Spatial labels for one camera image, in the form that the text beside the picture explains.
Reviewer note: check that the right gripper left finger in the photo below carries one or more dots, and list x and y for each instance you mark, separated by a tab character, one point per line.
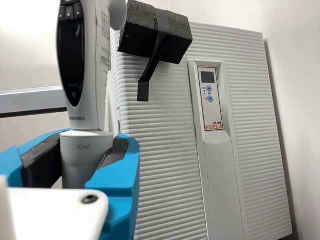
15	160

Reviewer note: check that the incubator door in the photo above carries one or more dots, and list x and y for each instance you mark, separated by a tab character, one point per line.
170	150

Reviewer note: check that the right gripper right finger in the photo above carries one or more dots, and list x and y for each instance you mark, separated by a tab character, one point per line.
120	180

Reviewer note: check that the pipette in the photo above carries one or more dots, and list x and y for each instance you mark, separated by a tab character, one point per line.
75	75

